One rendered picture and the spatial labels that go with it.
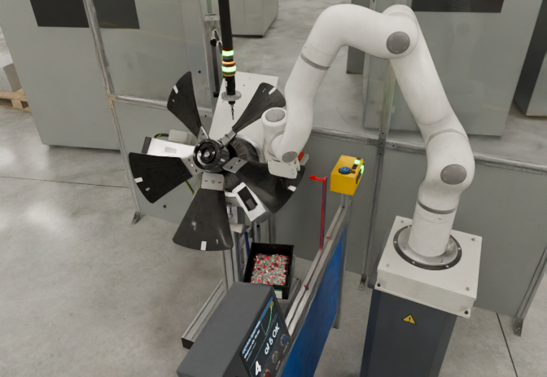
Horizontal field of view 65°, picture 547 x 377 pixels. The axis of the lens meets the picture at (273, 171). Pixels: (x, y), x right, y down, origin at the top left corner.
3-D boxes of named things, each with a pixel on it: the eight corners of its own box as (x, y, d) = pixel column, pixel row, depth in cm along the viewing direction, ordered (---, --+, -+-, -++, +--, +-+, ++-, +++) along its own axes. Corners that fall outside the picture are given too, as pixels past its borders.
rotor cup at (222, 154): (199, 171, 173) (183, 165, 161) (212, 138, 173) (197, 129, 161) (229, 183, 168) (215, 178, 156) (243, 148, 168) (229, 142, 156)
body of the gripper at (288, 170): (299, 145, 139) (302, 168, 147) (270, 139, 142) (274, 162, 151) (291, 161, 135) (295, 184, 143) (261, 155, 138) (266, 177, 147)
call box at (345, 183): (339, 174, 192) (341, 154, 186) (361, 178, 188) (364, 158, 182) (329, 194, 179) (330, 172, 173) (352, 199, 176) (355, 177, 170)
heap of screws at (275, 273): (254, 257, 170) (254, 251, 169) (290, 260, 169) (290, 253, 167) (246, 294, 155) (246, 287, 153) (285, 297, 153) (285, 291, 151)
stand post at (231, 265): (233, 323, 242) (217, 191, 192) (247, 328, 239) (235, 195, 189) (229, 329, 238) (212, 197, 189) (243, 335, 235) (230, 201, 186)
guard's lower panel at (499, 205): (138, 210, 323) (111, 98, 274) (522, 315, 235) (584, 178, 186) (136, 212, 321) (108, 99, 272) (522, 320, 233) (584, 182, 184)
